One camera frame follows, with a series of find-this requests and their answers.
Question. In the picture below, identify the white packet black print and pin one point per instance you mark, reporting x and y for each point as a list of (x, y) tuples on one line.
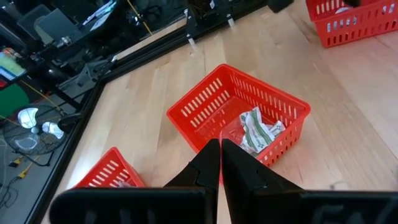
[(342, 10), (123, 184)]

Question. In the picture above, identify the shiny round metal object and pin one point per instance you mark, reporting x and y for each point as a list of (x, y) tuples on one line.
[(28, 116)]

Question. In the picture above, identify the grey office chair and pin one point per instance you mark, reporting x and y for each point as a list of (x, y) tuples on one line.
[(59, 28)]

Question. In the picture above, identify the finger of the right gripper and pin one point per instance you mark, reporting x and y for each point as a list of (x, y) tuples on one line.
[(351, 3), (280, 4)]

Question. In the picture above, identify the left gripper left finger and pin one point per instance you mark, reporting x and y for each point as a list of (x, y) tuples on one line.
[(211, 174)]

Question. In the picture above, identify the green panel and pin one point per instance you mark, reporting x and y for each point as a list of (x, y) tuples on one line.
[(12, 101)]

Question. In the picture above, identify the black curved frame foot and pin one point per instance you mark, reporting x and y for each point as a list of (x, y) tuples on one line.
[(70, 122)]

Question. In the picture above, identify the small red background object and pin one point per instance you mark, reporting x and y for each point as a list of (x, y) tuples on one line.
[(3, 84)]

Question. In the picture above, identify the bright monitor screen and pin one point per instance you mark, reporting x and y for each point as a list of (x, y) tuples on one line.
[(11, 65)]

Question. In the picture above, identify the white paper stack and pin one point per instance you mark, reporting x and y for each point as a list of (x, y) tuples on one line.
[(102, 12)]

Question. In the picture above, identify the silver base bracket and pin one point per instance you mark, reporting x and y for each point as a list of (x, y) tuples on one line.
[(232, 22), (191, 42)]

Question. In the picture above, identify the red plastic basket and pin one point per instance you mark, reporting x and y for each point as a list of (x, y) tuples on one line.
[(105, 171), (357, 31), (202, 102)]

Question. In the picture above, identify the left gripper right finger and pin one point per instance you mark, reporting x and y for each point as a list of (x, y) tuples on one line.
[(245, 177)]

